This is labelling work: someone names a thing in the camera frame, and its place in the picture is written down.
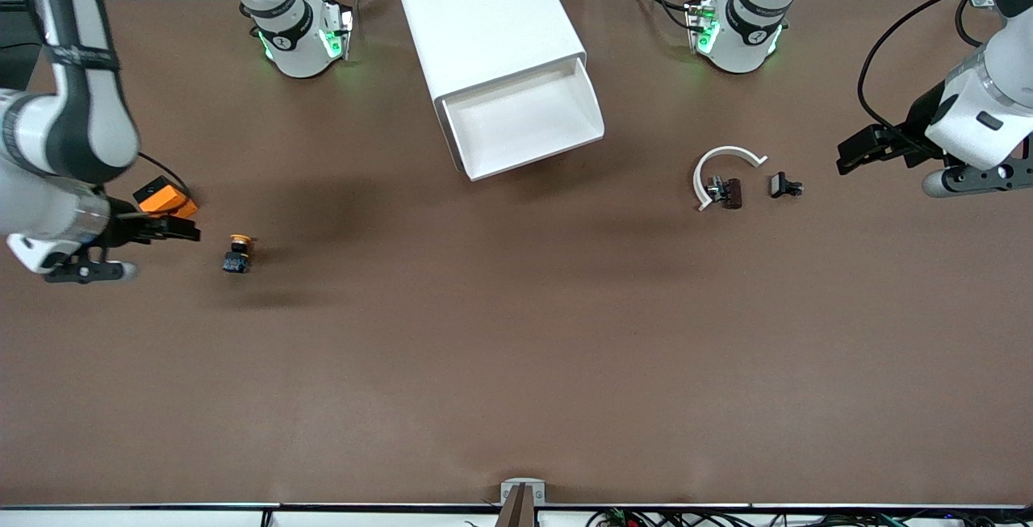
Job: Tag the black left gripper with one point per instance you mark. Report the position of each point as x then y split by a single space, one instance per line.
917 125

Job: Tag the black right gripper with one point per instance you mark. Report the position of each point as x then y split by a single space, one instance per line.
123 225

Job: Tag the orange push button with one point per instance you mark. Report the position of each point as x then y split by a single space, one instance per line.
236 257

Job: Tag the white plastic drawer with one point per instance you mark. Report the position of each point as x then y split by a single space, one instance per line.
524 119

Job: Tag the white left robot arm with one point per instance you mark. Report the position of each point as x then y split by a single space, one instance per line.
980 107

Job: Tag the white drawer cabinet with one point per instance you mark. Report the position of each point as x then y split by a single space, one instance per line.
484 10

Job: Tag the orange and black box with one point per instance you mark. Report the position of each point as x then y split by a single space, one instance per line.
165 198

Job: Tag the small black clip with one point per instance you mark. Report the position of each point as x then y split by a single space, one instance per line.
783 185

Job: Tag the white curved plastic piece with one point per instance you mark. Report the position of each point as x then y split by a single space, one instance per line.
726 151

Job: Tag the dark brown small block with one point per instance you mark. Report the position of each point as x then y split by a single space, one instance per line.
732 193

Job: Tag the small silver metal part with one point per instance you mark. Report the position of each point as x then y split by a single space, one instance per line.
714 186

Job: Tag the brown table mat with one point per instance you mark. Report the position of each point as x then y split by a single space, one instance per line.
484 333

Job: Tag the white table edge rail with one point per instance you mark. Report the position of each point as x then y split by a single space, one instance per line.
121 517

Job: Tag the grey metal bracket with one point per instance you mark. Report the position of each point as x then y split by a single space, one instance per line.
508 488

